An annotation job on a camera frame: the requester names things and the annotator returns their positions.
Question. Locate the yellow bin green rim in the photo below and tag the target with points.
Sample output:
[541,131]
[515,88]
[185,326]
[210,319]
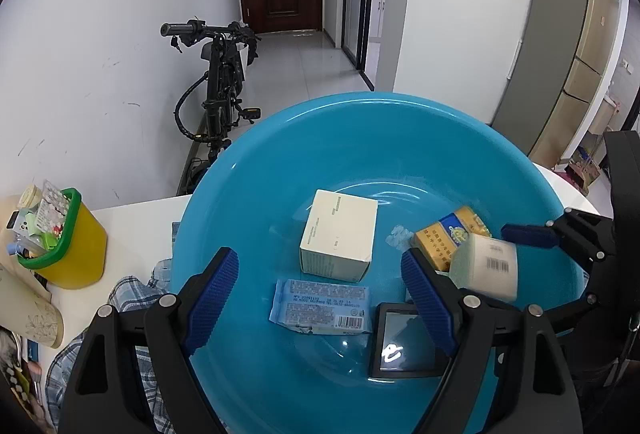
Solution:
[75,254]

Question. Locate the white barcode box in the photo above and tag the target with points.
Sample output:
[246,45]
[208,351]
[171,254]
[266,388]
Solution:
[487,266]

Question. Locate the cardboard boxes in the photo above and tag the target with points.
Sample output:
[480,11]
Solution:
[585,168]

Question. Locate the bundle of small sachets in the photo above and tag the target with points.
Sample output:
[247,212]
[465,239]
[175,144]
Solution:
[40,214]

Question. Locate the blue plastic basin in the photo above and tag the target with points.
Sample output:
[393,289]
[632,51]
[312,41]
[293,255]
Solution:
[280,174]

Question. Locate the yellow and blue box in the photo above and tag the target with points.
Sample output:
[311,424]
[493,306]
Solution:
[442,234]

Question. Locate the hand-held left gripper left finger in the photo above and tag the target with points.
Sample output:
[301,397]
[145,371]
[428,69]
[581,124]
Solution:
[212,301]

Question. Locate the fluffy plush toys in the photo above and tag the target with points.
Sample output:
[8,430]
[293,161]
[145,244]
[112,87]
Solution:
[15,374]

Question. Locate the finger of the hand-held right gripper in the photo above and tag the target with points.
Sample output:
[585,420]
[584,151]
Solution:
[575,314]
[530,234]

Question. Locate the grey and gold fridge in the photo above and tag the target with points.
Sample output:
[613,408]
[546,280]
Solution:
[560,38]

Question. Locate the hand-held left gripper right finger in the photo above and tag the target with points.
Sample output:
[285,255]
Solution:
[430,304]

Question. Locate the cream square box orange face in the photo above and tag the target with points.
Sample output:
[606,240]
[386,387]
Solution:
[340,229]

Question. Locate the black case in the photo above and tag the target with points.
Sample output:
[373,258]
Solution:
[405,344]

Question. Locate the beige tumbler cup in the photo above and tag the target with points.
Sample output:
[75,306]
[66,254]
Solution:
[30,309]

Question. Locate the light blue barcode packet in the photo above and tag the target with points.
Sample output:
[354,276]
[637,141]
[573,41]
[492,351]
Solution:
[320,306]

